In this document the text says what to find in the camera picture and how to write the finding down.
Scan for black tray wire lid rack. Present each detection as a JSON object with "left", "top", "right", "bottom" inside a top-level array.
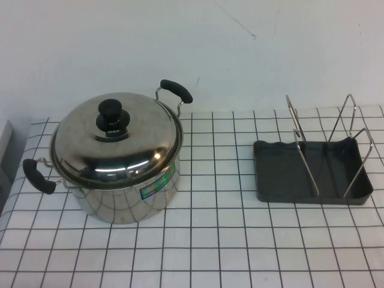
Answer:
[{"left": 253, "top": 94, "right": 375, "bottom": 206}]

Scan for white black grid tablecloth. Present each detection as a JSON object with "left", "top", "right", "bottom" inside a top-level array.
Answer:
[{"left": 0, "top": 106, "right": 384, "bottom": 288}]

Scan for stainless steel pot black handles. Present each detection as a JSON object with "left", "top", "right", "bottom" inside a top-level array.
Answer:
[{"left": 22, "top": 79, "right": 194, "bottom": 225}]

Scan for steel pot lid black knob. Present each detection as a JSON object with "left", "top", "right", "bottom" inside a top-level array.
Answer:
[{"left": 49, "top": 92, "right": 184, "bottom": 190}]

